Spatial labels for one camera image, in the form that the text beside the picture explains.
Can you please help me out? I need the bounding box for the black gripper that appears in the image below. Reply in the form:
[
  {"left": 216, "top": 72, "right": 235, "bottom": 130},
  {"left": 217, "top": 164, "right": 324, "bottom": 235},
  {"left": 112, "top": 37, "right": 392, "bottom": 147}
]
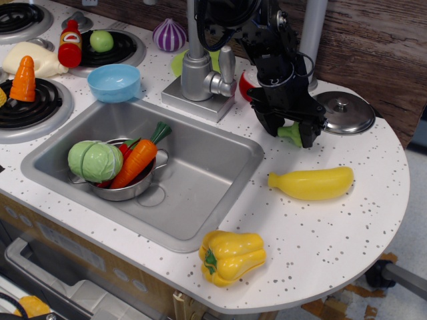
[{"left": 248, "top": 71, "right": 326, "bottom": 148}]

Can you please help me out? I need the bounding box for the light green toy broccoli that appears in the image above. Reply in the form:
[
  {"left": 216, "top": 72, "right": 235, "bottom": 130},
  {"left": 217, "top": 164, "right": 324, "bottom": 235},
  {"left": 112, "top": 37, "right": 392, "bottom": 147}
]
[{"left": 277, "top": 122, "right": 303, "bottom": 147}]

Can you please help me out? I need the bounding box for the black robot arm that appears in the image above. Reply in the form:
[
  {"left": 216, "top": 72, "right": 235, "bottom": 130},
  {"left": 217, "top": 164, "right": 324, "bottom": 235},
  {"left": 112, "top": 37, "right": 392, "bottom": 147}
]
[{"left": 195, "top": 1, "right": 326, "bottom": 148}]

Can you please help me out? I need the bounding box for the light blue plastic bowl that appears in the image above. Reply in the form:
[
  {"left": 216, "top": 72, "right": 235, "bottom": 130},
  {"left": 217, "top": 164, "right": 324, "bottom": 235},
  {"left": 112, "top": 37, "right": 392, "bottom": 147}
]
[{"left": 87, "top": 64, "right": 141, "bottom": 103}]

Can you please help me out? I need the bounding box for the steel pot lid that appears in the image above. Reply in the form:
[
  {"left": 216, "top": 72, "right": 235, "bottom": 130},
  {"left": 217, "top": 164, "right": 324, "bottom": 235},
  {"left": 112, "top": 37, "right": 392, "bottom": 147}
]
[{"left": 314, "top": 91, "right": 376, "bottom": 135}]

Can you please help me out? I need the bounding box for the yellow toy banana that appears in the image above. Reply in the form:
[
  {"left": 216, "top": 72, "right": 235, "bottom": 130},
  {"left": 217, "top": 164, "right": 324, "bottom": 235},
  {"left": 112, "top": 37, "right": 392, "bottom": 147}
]
[{"left": 268, "top": 167, "right": 354, "bottom": 201}]

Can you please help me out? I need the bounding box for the red toy cheese wedge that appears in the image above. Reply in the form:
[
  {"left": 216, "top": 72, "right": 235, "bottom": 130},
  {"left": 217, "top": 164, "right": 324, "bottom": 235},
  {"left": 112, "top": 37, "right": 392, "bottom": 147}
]
[{"left": 238, "top": 70, "right": 261, "bottom": 102}]

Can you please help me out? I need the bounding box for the grey toy sink basin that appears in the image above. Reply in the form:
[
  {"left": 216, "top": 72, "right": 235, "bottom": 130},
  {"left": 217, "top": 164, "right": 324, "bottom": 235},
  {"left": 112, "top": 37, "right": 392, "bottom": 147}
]
[{"left": 21, "top": 99, "right": 264, "bottom": 253}]

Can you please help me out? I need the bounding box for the silver toy faucet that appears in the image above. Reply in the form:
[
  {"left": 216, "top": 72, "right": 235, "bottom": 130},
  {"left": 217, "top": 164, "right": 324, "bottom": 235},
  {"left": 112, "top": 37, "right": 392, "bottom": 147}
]
[{"left": 161, "top": 1, "right": 237, "bottom": 123}]

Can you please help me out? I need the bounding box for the grey metal pole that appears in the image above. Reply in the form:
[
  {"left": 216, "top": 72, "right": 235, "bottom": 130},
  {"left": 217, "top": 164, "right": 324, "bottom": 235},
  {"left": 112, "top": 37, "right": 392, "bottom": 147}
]
[{"left": 296, "top": 0, "right": 328, "bottom": 94}]

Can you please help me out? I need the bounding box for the lime green plate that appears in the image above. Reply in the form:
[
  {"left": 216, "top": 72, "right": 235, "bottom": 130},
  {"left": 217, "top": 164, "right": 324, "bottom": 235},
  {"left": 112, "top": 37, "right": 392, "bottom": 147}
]
[{"left": 171, "top": 50, "right": 220, "bottom": 77}]

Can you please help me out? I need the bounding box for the yellow toy bell pepper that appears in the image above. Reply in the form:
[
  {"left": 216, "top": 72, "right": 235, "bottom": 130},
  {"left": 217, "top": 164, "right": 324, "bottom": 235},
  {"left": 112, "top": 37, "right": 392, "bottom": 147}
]
[{"left": 199, "top": 230, "right": 267, "bottom": 287}]

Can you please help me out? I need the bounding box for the orange toy carrot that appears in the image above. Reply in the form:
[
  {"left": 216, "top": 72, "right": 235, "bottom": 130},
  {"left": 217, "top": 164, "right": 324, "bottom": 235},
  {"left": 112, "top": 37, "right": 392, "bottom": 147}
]
[{"left": 109, "top": 121, "right": 172, "bottom": 189}]

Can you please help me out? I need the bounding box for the purple striped toy onion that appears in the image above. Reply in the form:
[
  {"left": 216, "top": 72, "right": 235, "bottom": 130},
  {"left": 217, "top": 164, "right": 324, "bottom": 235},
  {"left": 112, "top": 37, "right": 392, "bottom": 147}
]
[{"left": 153, "top": 18, "right": 187, "bottom": 52}]

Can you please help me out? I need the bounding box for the small steel pot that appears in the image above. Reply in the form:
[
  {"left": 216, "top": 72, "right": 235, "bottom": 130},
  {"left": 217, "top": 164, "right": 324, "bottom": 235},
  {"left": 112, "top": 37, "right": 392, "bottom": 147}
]
[{"left": 68, "top": 149, "right": 169, "bottom": 201}]

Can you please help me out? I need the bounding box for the red toy chili pepper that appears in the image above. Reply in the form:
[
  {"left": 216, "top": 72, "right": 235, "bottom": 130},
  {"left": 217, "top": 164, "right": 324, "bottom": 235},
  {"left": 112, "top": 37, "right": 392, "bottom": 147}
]
[{"left": 95, "top": 138, "right": 141, "bottom": 188}]

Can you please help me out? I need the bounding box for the black caster wheel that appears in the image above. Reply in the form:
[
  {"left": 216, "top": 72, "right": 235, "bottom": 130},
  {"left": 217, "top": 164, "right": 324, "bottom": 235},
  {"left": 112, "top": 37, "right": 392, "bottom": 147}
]
[{"left": 365, "top": 259, "right": 396, "bottom": 289}]

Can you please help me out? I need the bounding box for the middle black stove burner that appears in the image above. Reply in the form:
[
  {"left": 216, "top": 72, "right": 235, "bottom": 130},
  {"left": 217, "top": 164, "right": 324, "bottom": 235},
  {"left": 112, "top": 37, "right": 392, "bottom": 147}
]
[{"left": 69, "top": 29, "right": 146, "bottom": 78}]

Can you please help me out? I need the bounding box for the black stove burner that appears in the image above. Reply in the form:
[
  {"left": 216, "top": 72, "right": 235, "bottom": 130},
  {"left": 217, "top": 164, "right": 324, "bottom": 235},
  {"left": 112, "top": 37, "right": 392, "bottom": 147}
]
[
  {"left": 69, "top": 29, "right": 146, "bottom": 78},
  {"left": 1, "top": 79, "right": 74, "bottom": 144}
]

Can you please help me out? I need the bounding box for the green toy cabbage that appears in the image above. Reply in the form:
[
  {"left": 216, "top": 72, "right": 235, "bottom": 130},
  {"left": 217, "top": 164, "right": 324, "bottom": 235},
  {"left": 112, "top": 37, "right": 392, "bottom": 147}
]
[{"left": 67, "top": 141, "right": 123, "bottom": 183}]

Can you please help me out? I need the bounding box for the green toy apple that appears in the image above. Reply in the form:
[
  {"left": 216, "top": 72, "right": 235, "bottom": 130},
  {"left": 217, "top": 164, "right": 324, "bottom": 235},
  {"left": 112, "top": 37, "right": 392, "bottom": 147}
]
[{"left": 89, "top": 30, "right": 114, "bottom": 53}]

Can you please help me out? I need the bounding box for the grey stove knob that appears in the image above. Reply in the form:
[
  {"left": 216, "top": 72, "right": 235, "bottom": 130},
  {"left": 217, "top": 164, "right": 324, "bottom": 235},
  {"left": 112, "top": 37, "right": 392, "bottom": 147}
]
[{"left": 61, "top": 11, "right": 93, "bottom": 33}]

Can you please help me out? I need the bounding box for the red toy ketchup bottle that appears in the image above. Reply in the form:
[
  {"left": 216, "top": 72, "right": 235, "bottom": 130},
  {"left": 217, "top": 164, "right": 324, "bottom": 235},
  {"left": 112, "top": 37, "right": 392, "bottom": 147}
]
[{"left": 58, "top": 19, "right": 82, "bottom": 68}]

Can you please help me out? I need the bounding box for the cream toy chicken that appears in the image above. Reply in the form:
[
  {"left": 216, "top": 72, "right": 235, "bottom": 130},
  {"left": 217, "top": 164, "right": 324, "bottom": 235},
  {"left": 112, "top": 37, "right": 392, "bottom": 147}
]
[{"left": 2, "top": 41, "right": 69, "bottom": 78}]

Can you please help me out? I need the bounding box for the front black stove burner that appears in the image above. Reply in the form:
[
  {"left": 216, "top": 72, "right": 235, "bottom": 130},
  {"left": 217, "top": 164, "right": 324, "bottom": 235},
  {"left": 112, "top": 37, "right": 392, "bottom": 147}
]
[{"left": 1, "top": 79, "right": 74, "bottom": 144}]

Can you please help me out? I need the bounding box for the orange toy cone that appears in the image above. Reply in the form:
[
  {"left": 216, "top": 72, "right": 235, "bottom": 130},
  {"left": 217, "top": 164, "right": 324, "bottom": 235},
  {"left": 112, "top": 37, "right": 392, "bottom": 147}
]
[{"left": 9, "top": 55, "right": 36, "bottom": 103}]

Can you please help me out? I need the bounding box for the yellow toy corn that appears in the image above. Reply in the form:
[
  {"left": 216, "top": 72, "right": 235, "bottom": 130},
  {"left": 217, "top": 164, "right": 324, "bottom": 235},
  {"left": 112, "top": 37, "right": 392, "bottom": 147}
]
[{"left": 0, "top": 88, "right": 7, "bottom": 107}]

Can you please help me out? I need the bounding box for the back left stove burner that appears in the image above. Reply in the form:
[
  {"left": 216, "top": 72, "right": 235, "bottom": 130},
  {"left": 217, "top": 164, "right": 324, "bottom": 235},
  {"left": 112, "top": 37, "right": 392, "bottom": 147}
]
[{"left": 1, "top": 3, "right": 53, "bottom": 45}]

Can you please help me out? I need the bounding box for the orange toy below counter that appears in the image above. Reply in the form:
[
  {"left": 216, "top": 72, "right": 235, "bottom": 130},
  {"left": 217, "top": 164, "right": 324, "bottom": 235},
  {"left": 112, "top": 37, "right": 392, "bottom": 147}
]
[{"left": 18, "top": 296, "right": 51, "bottom": 318}]

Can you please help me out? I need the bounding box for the grey oven door handle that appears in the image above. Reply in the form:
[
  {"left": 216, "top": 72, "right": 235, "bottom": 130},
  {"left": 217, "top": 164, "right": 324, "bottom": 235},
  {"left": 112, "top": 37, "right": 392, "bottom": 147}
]
[{"left": 4, "top": 238, "right": 147, "bottom": 319}]

